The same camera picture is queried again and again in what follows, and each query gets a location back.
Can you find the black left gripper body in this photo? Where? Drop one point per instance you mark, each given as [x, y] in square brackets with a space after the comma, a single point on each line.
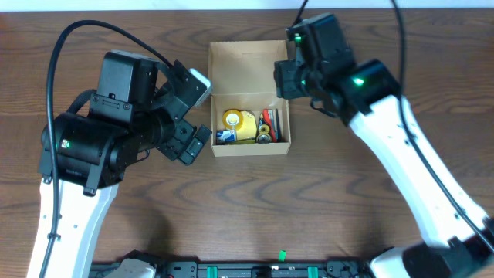
[181, 131]

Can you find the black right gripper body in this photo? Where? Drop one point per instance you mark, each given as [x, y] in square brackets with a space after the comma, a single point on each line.
[288, 79]

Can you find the white blue staples box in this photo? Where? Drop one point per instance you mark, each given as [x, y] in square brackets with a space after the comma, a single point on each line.
[226, 136]

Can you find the yellow tape roll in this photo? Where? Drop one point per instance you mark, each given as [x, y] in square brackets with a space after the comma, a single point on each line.
[233, 119]

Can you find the yellow sticky notepad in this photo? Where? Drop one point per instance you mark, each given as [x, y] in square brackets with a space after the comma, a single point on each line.
[248, 129]

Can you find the black correction tape dispenser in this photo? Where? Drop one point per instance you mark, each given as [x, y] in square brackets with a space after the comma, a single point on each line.
[263, 135]

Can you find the red black stapler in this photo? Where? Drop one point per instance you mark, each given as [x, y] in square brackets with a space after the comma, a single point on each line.
[269, 117]

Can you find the brown cardboard box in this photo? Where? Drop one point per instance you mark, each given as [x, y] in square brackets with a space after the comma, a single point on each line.
[242, 79]

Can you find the yellow highlighter pen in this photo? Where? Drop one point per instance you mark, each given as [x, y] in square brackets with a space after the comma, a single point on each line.
[246, 141]

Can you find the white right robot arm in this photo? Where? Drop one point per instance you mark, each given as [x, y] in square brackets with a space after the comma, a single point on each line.
[457, 234]

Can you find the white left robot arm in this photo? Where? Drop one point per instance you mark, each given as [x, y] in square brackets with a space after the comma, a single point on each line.
[77, 189]

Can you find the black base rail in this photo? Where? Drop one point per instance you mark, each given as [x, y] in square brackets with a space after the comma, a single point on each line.
[332, 268]

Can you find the green clip on rail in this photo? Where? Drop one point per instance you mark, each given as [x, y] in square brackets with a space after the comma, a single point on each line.
[282, 256]

